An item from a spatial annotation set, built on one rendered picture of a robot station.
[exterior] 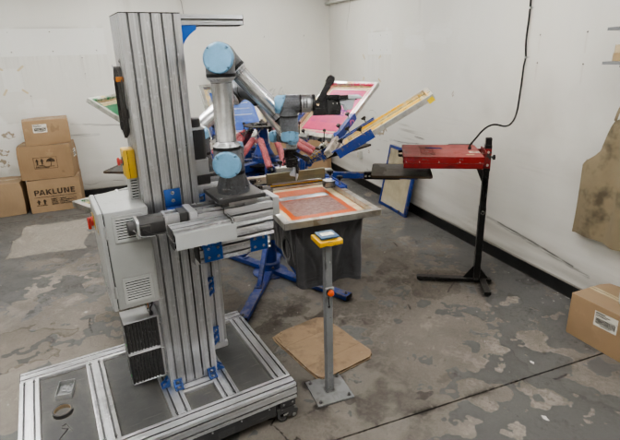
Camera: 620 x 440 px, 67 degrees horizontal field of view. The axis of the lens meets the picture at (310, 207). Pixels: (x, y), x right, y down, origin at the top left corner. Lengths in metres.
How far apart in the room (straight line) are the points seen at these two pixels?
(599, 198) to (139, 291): 2.99
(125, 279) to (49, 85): 4.99
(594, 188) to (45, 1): 6.22
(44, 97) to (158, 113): 4.94
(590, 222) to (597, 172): 0.36
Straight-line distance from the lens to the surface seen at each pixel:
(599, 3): 3.88
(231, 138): 1.98
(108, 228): 2.21
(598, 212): 3.81
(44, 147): 6.67
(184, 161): 2.25
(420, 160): 3.57
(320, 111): 1.98
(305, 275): 2.80
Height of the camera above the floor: 1.87
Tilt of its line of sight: 18 degrees down
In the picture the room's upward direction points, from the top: 2 degrees counter-clockwise
